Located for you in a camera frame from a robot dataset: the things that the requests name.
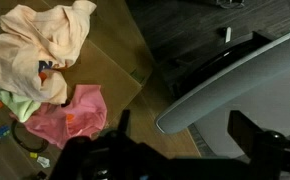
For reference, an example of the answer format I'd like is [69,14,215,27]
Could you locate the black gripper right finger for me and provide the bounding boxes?
[227,110,265,158]

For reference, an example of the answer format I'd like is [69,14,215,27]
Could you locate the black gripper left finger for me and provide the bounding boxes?
[117,109,132,135]

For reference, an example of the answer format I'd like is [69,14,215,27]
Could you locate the light green shirt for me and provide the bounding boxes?
[0,44,42,123]

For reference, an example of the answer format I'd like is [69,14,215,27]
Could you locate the peach printed shirt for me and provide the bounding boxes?
[0,0,98,105]

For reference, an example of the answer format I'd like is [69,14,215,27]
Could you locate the large cardboard box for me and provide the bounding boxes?
[0,0,154,128]

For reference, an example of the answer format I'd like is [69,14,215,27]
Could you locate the pink shirt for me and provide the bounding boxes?
[9,84,108,150]

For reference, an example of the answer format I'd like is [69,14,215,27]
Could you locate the small white paper tag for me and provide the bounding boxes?
[36,155,51,169]

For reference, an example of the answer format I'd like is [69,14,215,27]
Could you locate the gray office chair black frame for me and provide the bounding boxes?
[155,25,290,159]

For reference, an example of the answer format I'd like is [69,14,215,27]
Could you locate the black cable ring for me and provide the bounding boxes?
[11,119,50,154]

